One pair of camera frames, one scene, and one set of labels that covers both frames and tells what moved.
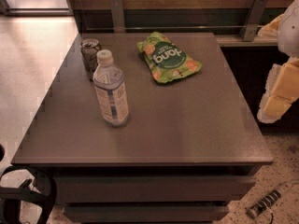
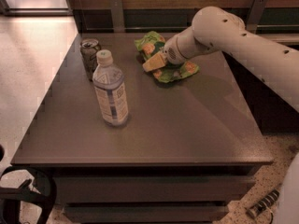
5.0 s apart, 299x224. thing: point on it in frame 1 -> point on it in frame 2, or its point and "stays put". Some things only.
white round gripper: [290, 32] -> [171, 51]
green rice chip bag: [164, 61] stays put
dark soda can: [90, 49] stays put
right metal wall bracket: [255, 17] stays put
